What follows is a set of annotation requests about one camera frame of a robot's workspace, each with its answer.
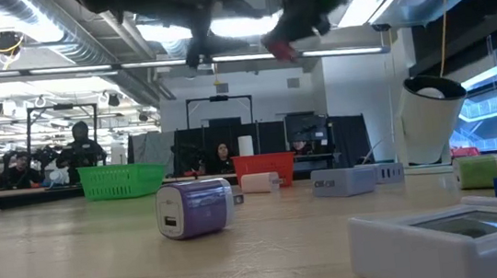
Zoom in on dark background desk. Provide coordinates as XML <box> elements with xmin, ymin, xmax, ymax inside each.
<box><xmin>0</xmin><ymin>180</ymin><xmax>85</xmax><ymax>213</ymax></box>

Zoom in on black yellow cable reel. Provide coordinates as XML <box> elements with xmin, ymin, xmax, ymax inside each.
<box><xmin>0</xmin><ymin>29</ymin><xmax>27</xmax><ymax>58</ymax></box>

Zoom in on yellow hanging cable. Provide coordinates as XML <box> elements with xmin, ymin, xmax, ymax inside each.
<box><xmin>431</xmin><ymin>0</ymin><xmax>458</xmax><ymax>79</ymax></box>

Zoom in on green white charger cube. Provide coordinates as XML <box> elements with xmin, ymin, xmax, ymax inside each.
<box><xmin>451</xmin><ymin>153</ymin><xmax>497</xmax><ymax>193</ymax></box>

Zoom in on black monitor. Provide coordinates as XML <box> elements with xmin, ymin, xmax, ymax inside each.
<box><xmin>283</xmin><ymin>110</ymin><xmax>331</xmax><ymax>145</ymax></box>

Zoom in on pink charger cube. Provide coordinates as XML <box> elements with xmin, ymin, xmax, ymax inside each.
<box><xmin>238</xmin><ymin>169</ymin><xmax>285</xmax><ymax>196</ymax></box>

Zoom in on silver corrugated ceiling duct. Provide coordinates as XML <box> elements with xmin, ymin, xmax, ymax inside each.
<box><xmin>0</xmin><ymin>0</ymin><xmax>177</xmax><ymax>121</ymax></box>

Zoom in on long ceiling light rail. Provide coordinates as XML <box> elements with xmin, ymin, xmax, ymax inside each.
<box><xmin>0</xmin><ymin>26</ymin><xmax>391</xmax><ymax>95</ymax></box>

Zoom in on red background object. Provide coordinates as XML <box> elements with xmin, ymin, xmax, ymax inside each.
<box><xmin>449</xmin><ymin>145</ymin><xmax>481</xmax><ymax>160</ymax></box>

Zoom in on person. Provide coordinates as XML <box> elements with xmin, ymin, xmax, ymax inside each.
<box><xmin>203</xmin><ymin>140</ymin><xmax>240</xmax><ymax>178</ymax></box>
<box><xmin>51</xmin><ymin>118</ymin><xmax>111</xmax><ymax>186</ymax></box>
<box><xmin>0</xmin><ymin>150</ymin><xmax>44</xmax><ymax>190</ymax></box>
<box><xmin>289</xmin><ymin>138</ymin><xmax>312</xmax><ymax>156</ymax></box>

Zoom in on white paper roll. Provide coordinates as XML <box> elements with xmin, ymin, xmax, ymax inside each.
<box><xmin>237</xmin><ymin>134</ymin><xmax>256</xmax><ymax>158</ymax></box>

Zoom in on lavender charger block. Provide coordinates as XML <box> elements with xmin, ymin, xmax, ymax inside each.
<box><xmin>362</xmin><ymin>159</ymin><xmax>407</xmax><ymax>188</ymax></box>
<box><xmin>309</xmin><ymin>164</ymin><xmax>378</xmax><ymax>202</ymax></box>

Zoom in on black partition panel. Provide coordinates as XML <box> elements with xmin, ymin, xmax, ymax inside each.
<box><xmin>125</xmin><ymin>108</ymin><xmax>375</xmax><ymax>191</ymax></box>

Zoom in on purple white charger cube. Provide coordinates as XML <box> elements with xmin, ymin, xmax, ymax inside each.
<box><xmin>153</xmin><ymin>174</ymin><xmax>249</xmax><ymax>244</ymax></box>

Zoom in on black robot station frame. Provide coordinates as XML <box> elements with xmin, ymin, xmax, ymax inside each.
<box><xmin>183</xmin><ymin>90</ymin><xmax>256</xmax><ymax>131</ymax></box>
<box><xmin>22</xmin><ymin>99</ymin><xmax>105</xmax><ymax>175</ymax></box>

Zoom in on red plastic basket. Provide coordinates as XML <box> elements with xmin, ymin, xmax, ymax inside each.
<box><xmin>231</xmin><ymin>150</ymin><xmax>300</xmax><ymax>193</ymax></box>

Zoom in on white digital thermometer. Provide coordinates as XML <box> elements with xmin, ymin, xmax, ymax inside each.
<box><xmin>344</xmin><ymin>191</ymin><xmax>497</xmax><ymax>278</ymax></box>

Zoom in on green plastic basket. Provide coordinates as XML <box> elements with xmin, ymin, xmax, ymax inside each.
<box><xmin>75</xmin><ymin>158</ymin><xmax>170</xmax><ymax>204</ymax></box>

